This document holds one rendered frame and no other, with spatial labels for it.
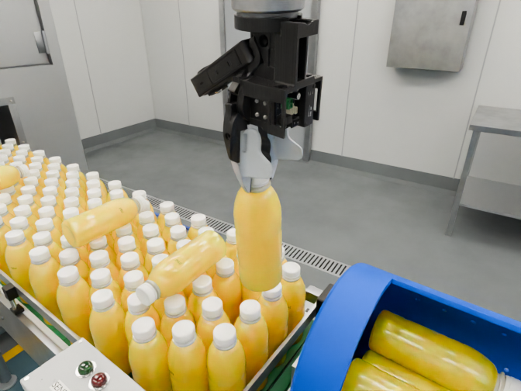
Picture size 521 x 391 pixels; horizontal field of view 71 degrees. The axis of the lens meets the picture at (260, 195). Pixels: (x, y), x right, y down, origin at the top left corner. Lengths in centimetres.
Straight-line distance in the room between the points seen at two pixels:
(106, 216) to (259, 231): 50
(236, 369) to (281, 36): 53
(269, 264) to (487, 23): 337
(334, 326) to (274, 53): 35
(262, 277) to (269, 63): 31
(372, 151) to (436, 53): 114
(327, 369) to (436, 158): 354
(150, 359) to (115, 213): 38
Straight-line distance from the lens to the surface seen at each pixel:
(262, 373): 76
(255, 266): 55
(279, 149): 49
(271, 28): 39
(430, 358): 63
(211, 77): 46
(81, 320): 91
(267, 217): 50
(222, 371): 68
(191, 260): 72
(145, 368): 73
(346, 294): 54
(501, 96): 379
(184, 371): 70
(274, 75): 40
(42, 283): 98
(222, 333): 66
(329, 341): 52
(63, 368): 68
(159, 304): 80
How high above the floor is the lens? 158
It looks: 27 degrees down
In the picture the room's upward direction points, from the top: straight up
